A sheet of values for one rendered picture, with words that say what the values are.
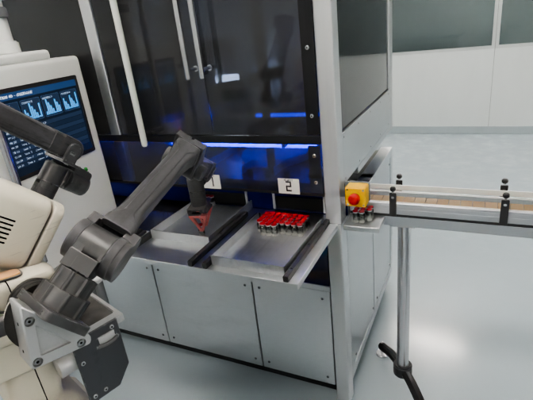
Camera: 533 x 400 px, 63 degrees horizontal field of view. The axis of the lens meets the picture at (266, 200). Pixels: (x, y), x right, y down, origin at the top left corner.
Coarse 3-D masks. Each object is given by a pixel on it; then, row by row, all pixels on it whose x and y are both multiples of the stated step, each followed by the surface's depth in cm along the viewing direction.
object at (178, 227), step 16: (224, 208) 184; (240, 208) 182; (160, 224) 168; (176, 224) 174; (192, 224) 172; (208, 224) 171; (224, 224) 162; (176, 240) 160; (192, 240) 156; (208, 240) 153
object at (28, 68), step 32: (0, 64) 144; (32, 64) 154; (64, 64) 167; (0, 96) 143; (32, 96) 154; (64, 96) 167; (64, 128) 167; (0, 160) 144; (32, 160) 155; (96, 160) 184; (64, 192) 169; (96, 192) 185; (64, 224) 170
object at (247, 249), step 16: (256, 224) 166; (320, 224) 156; (240, 240) 154; (256, 240) 153; (272, 240) 152; (288, 240) 150; (304, 240) 142; (224, 256) 145; (240, 256) 144; (256, 256) 143; (272, 256) 141; (288, 256) 140; (272, 272) 131
